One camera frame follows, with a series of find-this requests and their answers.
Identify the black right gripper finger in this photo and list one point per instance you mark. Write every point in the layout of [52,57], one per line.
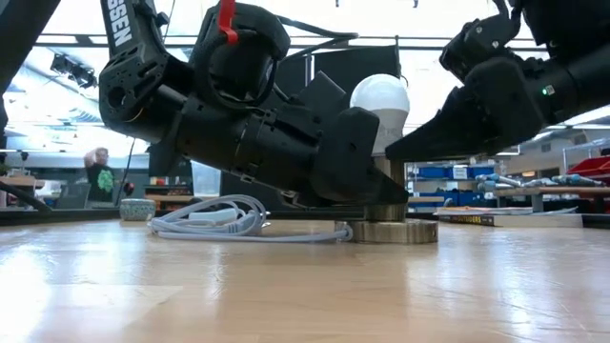
[429,140]

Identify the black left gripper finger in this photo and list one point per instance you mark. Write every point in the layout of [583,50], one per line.
[350,162]
[326,97]

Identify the white lightbulb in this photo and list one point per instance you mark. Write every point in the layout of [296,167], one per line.
[381,95]

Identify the metal lamp socket base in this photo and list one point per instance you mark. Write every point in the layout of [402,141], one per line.
[395,232]

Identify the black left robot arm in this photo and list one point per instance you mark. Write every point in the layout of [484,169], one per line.
[133,71]

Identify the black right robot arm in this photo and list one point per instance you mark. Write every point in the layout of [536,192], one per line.
[586,28]

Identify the blue storage bin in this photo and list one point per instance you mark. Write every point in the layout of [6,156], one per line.
[457,198]
[433,172]

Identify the black book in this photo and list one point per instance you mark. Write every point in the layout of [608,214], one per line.
[476,220]

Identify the wooden workbench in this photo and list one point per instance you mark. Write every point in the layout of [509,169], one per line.
[548,191]

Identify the red storage bin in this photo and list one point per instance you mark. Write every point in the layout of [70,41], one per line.
[591,167]

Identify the small grey round cap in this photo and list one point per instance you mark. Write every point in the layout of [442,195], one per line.
[137,209]

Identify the person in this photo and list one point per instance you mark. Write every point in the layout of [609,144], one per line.
[101,178]

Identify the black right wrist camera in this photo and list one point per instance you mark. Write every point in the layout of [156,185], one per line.
[476,43]

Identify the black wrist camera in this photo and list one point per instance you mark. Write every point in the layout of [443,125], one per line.
[248,71]
[476,43]

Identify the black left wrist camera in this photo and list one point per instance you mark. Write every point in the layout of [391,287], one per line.
[248,71]

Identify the black aluminium table frame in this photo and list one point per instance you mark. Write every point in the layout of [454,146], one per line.
[71,215]

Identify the black rail-mounted camera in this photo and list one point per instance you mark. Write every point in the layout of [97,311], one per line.
[74,71]

